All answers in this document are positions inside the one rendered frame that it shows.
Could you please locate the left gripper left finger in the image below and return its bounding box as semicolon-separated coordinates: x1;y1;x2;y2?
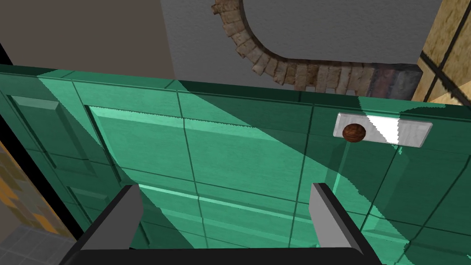
75;184;144;251

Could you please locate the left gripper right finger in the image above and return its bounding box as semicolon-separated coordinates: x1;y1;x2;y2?
308;182;367;254

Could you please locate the green panelled door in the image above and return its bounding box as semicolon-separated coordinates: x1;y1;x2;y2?
0;64;471;265

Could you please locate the brown round door knob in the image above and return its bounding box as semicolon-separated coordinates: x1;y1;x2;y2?
342;124;367;143

